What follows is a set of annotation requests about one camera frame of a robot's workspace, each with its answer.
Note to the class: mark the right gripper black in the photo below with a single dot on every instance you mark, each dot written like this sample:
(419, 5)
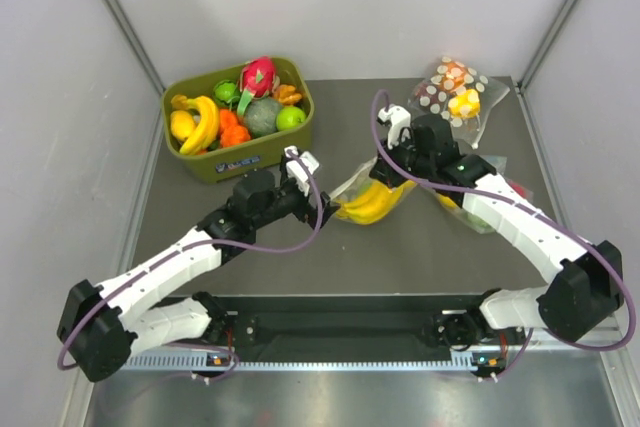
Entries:
(386, 173)

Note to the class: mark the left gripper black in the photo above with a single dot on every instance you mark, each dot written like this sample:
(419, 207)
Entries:
(306, 212)

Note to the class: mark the zip bag with bananas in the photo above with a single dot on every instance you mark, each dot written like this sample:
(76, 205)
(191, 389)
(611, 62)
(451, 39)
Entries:
(355, 185)

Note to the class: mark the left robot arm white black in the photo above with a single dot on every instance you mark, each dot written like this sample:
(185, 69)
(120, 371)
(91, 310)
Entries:
(103, 325)

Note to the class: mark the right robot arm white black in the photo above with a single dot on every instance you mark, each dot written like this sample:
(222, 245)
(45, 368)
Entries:
(583, 282)

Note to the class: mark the polka dot zip bag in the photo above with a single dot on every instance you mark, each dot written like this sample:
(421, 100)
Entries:
(459, 94)

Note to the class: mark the green apple toy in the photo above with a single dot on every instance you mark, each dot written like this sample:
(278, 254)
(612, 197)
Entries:
(290, 117)

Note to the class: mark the grey green melon toy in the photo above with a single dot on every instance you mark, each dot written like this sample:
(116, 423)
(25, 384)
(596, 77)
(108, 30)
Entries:
(260, 117)

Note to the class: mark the orange pumpkin toy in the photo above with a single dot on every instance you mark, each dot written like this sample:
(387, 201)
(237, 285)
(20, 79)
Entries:
(234, 135)

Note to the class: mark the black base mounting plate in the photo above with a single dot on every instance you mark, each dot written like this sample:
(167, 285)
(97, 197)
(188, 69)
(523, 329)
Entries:
(352, 328)

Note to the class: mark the orange walnut-like toy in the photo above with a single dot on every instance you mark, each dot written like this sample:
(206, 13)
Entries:
(287, 95)

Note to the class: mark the orange tangerine toy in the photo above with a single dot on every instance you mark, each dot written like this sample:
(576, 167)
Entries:
(227, 118)

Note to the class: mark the pink dragon fruit toy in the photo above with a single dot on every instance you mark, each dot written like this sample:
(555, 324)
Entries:
(256, 81)

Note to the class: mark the yellow banana bunch in bin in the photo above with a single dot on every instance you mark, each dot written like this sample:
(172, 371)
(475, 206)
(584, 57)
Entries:
(206, 114)

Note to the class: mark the green round fruit toy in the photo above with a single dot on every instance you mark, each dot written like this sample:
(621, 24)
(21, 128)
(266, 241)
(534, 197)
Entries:
(227, 92)

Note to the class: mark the yellow lemon toy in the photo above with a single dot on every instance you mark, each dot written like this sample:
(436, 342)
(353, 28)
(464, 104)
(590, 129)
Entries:
(182, 125)

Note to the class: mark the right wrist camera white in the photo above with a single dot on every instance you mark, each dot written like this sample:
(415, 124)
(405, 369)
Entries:
(398, 121)

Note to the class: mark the slotted grey cable duct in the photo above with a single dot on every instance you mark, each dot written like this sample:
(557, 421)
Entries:
(181, 360)

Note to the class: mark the left aluminium frame post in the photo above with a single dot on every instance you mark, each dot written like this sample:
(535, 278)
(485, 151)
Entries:
(127, 29)

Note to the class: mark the aluminium frame post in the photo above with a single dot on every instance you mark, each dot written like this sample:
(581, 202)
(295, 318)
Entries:
(547, 42)
(127, 29)

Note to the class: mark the right aluminium frame post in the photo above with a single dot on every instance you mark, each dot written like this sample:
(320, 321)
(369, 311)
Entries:
(547, 42)

